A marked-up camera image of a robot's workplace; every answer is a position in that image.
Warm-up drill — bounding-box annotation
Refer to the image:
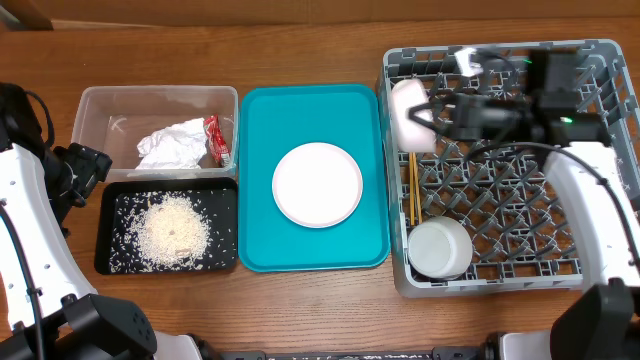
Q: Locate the pink bowl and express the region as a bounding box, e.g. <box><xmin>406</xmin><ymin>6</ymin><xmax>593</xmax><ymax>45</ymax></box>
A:
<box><xmin>390</xmin><ymin>79</ymin><xmax>437</xmax><ymax>153</ymax></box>

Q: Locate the wooden chopstick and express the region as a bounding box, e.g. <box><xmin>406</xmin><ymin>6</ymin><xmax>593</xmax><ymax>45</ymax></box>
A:
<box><xmin>408</xmin><ymin>152</ymin><xmax>416</xmax><ymax>227</ymax></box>
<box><xmin>411</xmin><ymin>153</ymin><xmax>423</xmax><ymax>225</ymax></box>

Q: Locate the white rice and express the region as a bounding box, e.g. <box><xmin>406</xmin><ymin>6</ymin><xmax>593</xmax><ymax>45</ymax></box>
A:
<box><xmin>107</xmin><ymin>188</ymin><xmax>237</xmax><ymax>274</ymax></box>

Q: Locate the white napkin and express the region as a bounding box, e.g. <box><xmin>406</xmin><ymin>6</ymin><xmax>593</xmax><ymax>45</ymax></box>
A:
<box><xmin>136</xmin><ymin>118</ymin><xmax>207</xmax><ymax>170</ymax></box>

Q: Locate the grey bowl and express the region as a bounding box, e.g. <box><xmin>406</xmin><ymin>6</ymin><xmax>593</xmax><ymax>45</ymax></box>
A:
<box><xmin>407</xmin><ymin>216</ymin><xmax>474</xmax><ymax>280</ymax></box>

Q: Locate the white plate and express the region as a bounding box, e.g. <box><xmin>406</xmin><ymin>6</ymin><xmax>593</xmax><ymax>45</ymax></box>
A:
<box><xmin>272</xmin><ymin>142</ymin><xmax>364</xmax><ymax>229</ymax></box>

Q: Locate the red sauce packet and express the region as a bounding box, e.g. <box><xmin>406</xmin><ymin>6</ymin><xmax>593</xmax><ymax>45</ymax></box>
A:
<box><xmin>204</xmin><ymin>115</ymin><xmax>234</xmax><ymax>167</ymax></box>

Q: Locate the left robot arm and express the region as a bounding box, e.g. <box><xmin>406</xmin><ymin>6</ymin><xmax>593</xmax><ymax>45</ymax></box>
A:
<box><xmin>1</xmin><ymin>83</ymin><xmax>215</xmax><ymax>360</ymax></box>

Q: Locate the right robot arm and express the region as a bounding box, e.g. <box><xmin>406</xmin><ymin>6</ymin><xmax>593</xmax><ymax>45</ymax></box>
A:
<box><xmin>391</xmin><ymin>49</ymin><xmax>639</xmax><ymax>359</ymax></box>

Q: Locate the grey dishwasher rack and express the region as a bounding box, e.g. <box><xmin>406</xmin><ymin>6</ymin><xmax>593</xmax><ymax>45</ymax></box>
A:
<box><xmin>377</xmin><ymin>38</ymin><xmax>640</xmax><ymax>299</ymax></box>

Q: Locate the clear plastic bin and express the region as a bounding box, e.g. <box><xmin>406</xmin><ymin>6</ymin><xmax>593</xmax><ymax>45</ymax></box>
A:
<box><xmin>71</xmin><ymin>85</ymin><xmax>239</xmax><ymax>182</ymax></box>

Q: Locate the black tray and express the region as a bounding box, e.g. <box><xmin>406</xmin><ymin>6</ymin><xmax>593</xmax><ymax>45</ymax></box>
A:
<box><xmin>94</xmin><ymin>177</ymin><xmax>238</xmax><ymax>275</ymax></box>

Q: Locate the teal serving tray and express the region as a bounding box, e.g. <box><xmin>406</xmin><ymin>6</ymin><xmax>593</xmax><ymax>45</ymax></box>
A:
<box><xmin>238</xmin><ymin>84</ymin><xmax>391</xmax><ymax>272</ymax></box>

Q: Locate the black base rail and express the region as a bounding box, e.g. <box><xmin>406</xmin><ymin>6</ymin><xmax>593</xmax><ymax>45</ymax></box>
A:
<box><xmin>219</xmin><ymin>345</ymin><xmax>500</xmax><ymax>360</ymax></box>

